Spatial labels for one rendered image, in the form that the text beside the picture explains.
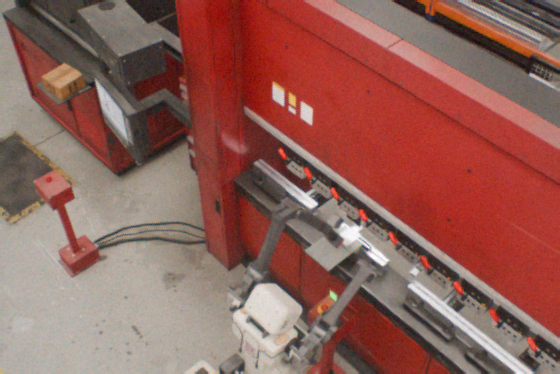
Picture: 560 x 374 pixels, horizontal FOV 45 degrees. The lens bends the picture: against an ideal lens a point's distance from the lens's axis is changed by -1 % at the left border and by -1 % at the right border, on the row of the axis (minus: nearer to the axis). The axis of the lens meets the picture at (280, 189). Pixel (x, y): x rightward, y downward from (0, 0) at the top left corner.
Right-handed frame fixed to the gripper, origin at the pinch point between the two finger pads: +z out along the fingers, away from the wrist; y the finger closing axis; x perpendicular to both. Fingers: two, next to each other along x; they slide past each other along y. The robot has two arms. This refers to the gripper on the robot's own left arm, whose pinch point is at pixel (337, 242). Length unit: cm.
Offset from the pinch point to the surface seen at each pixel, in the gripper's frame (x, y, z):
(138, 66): 1, 101, -95
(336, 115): -42, 14, -64
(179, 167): 26, 192, 100
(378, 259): -7.3, -20.8, 8.7
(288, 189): -7, 49, 8
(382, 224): -19.6, -21.7, -21.2
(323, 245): 6.2, 4.2, -1.9
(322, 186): -17.1, 20.2, -17.1
